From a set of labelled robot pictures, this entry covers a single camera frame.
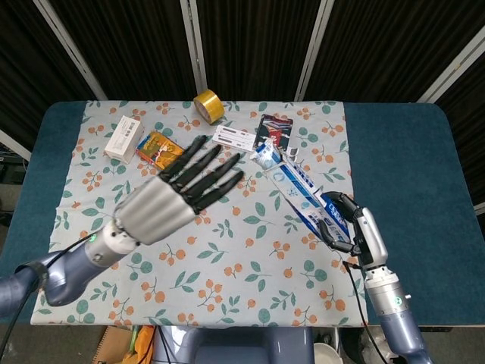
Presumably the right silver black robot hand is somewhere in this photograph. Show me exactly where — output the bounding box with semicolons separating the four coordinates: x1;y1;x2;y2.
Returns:
317;191;390;266

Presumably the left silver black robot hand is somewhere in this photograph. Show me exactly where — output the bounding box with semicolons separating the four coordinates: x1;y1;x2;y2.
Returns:
113;134;246;246

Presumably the blue silver toothpaste box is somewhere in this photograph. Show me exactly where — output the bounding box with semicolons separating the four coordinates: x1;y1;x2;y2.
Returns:
254;138;355;243

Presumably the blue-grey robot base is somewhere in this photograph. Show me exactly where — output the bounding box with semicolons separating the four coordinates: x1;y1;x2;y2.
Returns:
153;325;315;364

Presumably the white cardboard box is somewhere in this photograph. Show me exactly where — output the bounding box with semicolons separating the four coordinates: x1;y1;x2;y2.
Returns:
104;115;146;165

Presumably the long flat white box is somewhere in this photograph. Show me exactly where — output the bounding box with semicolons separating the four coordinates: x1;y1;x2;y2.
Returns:
211;124;301;160

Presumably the orange yellow foil packet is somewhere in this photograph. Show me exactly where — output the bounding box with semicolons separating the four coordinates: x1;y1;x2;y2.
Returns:
135;130;187;171

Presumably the white plastic bag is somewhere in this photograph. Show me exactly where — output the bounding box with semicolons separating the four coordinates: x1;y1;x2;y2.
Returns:
361;329;387;361

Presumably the yellow packing tape roll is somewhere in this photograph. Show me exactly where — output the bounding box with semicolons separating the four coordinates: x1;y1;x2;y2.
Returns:
193;89;225;124

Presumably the floral print tablecloth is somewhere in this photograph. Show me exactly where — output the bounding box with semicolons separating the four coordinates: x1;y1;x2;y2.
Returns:
30;99;369;329

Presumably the dark card pack red label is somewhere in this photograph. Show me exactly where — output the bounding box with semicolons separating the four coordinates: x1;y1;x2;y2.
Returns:
255;113;295;151

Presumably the orange plastic bag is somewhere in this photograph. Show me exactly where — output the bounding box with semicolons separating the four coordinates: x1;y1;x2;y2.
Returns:
128;325;156;364

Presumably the black cable red tip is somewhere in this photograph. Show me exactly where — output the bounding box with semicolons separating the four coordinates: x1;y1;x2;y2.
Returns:
342;259;384;356

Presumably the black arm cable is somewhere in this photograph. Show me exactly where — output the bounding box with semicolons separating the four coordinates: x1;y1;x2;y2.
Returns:
0;235;95;364

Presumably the dark partition panel white frame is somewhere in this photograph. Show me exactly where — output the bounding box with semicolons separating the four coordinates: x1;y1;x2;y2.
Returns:
0;0;109;162
48;0;208;102
295;0;485;103
418;26;485;213
181;0;334;102

